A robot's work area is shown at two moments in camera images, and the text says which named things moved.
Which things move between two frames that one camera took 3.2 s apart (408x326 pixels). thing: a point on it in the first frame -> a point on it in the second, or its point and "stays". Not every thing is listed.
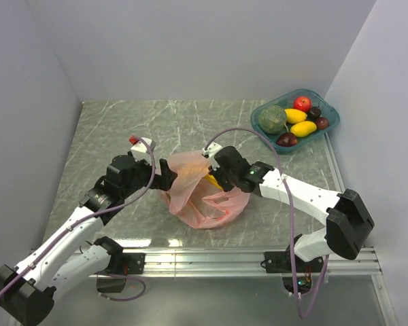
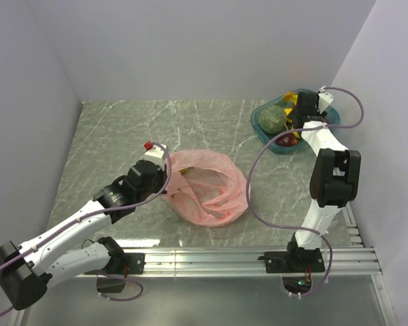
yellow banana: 211,178 -> 291,96
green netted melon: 272,119 stays
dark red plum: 286,139 stays
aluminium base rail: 189,262 stays
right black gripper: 216,174 -> 294,111
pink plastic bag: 194,200 stays
